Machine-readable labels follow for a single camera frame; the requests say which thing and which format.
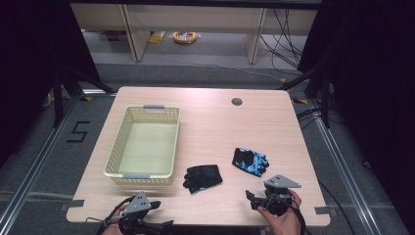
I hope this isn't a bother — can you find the aluminium floor rail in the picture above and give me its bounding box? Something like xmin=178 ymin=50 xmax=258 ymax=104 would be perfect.
xmin=311 ymin=99 xmax=404 ymax=235
xmin=0 ymin=94 xmax=81 ymax=234

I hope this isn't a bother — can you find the bundle of black floor cables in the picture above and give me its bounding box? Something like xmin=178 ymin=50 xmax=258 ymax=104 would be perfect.
xmin=258 ymin=9 xmax=304 ymax=71

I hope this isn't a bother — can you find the beige shelf unit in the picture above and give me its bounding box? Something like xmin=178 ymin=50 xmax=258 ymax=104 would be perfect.
xmin=69 ymin=3 xmax=319 ymax=65

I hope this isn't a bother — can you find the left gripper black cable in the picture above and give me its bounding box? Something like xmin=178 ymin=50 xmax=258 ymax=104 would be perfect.
xmin=85 ymin=195 xmax=136 ymax=235

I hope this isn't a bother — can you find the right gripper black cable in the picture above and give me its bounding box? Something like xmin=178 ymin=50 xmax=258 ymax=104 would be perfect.
xmin=287 ymin=195 xmax=308 ymax=235

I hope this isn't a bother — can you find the person's right hand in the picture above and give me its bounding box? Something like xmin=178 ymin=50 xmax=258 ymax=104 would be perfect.
xmin=256 ymin=189 xmax=303 ymax=235

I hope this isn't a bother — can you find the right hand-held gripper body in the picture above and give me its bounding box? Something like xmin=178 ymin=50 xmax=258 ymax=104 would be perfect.
xmin=259 ymin=173 xmax=302 ymax=217

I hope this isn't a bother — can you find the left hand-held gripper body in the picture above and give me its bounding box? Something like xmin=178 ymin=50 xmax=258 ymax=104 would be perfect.
xmin=117 ymin=191 xmax=159 ymax=235

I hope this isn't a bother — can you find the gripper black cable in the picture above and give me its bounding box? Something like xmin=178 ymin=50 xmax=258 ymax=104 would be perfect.
xmin=85 ymin=195 xmax=136 ymax=235
xmin=287 ymin=195 xmax=308 ymax=235

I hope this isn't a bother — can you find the pale yellow plastic basket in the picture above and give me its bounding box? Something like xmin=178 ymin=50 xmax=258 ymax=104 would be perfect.
xmin=103 ymin=104 xmax=181 ymax=187

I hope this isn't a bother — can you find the person's left hand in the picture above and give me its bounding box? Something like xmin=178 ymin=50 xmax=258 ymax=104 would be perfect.
xmin=101 ymin=203 xmax=130 ymax=235

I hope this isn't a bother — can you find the black metal stand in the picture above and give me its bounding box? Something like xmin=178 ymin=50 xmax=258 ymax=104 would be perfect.
xmin=50 ymin=67 xmax=115 ymax=127
xmin=277 ymin=67 xmax=332 ymax=129

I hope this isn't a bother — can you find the yellow packet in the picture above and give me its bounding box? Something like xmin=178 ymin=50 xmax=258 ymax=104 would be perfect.
xmin=148 ymin=30 xmax=166 ymax=45

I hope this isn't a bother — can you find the blue and black glove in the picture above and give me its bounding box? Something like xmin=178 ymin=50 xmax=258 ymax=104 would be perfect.
xmin=231 ymin=147 xmax=271 ymax=178

